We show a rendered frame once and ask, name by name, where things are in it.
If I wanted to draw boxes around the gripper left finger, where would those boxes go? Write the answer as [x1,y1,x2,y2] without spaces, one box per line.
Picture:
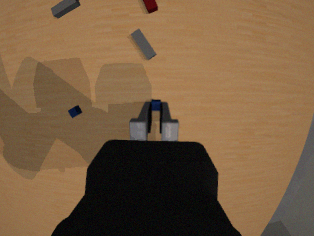
[129,102,152,141]

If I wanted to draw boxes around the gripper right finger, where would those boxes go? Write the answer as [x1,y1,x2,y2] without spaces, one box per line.
[160,102,179,141]

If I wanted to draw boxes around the small blue cube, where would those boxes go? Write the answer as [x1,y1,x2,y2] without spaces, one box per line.
[68,105,82,118]
[151,99,161,111]

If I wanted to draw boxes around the grey rod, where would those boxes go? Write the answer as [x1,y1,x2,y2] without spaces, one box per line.
[51,0,80,18]
[131,29,156,60]

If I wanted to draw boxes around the dark red rod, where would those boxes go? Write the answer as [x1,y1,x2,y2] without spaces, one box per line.
[143,0,158,14]

